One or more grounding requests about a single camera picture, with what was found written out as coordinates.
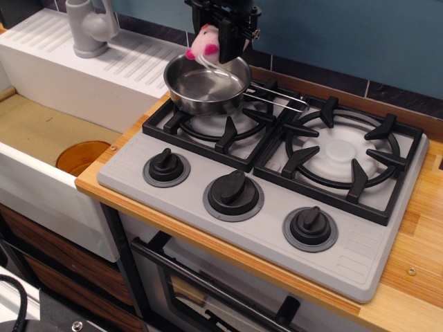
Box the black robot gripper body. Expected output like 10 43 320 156
184 1 260 41

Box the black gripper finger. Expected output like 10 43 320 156
218 19 246 64
192 8 217 35

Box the pink stuffed pig toy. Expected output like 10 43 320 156
185 24 220 64

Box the stainless steel pan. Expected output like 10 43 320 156
163 54 309 116

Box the black left burner grate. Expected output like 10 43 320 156
142 80 304 172

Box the black burner grate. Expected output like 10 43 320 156
142 80 304 172
253 97 428 226

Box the grey toy faucet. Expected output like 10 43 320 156
66 0 119 59

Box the black left stove knob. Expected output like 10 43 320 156
143 148 191 188

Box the black stove knob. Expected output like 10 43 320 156
282 206 338 253
143 148 191 188
203 170 264 223

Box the black middle stove knob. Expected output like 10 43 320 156
203 170 264 223

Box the white toy sink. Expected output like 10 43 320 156
1 9 184 262

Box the black right burner grate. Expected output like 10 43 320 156
253 97 428 226

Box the grey toy stovetop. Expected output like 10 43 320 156
97 93 429 303

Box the black right stove knob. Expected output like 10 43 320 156
282 206 338 253

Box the toy oven door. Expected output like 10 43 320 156
120 214 365 331

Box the wooden drawer unit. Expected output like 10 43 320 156
1 205 145 331

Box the black oven door handle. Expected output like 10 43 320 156
130 232 300 331

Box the black braided cable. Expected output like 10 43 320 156
0 274 28 332

